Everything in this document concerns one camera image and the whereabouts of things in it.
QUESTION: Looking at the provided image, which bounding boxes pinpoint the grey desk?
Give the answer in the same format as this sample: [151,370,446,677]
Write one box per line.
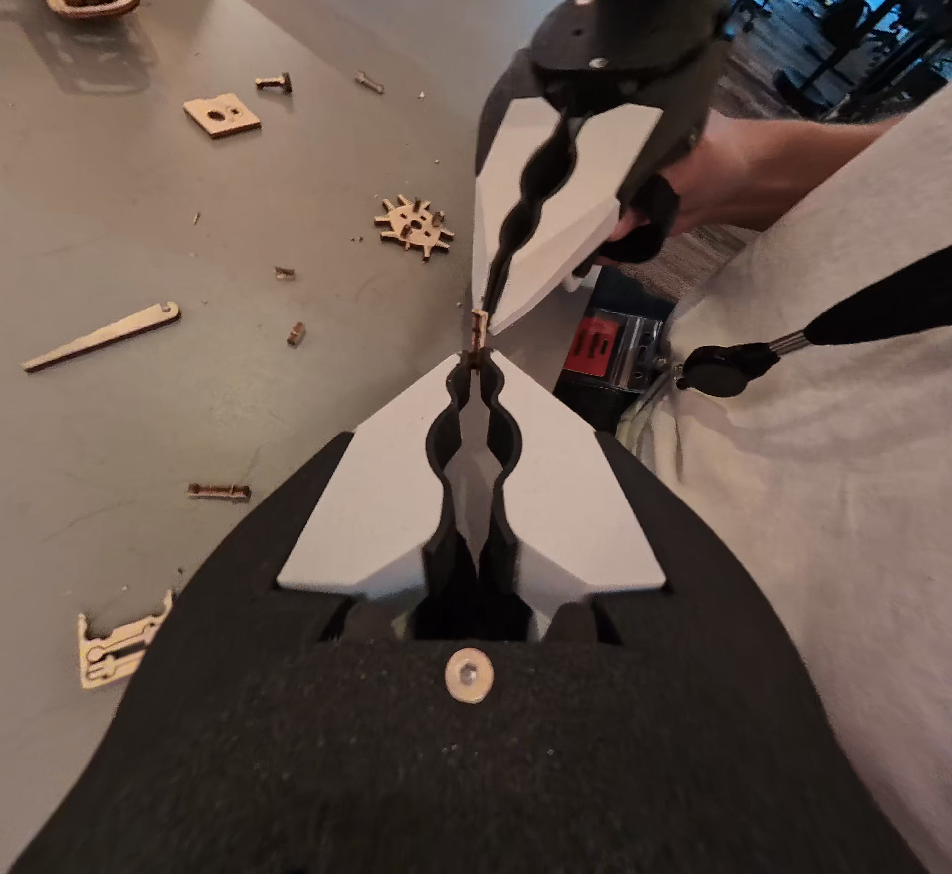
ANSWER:
[0,0,596,771]

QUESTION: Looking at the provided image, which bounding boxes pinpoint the black harness strap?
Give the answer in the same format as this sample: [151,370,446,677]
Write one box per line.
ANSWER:
[770,245,952,354]

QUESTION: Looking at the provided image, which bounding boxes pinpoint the person's right hand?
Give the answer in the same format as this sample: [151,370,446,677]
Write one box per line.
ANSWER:
[677,123,750,235]

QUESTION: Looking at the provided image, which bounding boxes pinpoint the person's right forearm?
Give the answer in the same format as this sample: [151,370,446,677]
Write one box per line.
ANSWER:
[744,111,904,231]

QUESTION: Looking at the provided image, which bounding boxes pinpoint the wooden frame with pegs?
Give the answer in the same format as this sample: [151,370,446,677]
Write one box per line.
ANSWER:
[78,589,176,690]

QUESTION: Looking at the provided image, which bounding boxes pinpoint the black badge reel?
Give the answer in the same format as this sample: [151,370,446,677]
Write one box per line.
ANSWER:
[675,342,782,399]

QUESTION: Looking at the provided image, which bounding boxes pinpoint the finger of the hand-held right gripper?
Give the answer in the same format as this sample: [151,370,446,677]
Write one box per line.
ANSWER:
[472,99,564,311]
[485,106,664,337]

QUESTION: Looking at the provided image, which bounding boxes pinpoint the square wooden plate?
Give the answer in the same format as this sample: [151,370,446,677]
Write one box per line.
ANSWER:
[183,93,263,140]

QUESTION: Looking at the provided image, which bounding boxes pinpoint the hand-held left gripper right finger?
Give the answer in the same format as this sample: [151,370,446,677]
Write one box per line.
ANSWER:
[482,350,668,638]

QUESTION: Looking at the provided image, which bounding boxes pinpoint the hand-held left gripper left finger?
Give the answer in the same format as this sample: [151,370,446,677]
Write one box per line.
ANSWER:
[275,352,467,634]

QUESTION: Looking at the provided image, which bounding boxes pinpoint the wooden spiked gear wheel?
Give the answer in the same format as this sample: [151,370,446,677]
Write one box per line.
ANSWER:
[373,194,456,262]

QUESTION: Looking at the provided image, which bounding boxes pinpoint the pointed wooden stick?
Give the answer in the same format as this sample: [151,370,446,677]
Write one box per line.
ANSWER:
[21,301,181,374]

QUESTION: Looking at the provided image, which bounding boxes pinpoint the red and silver case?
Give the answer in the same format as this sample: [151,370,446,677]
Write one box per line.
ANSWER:
[554,267,668,399]

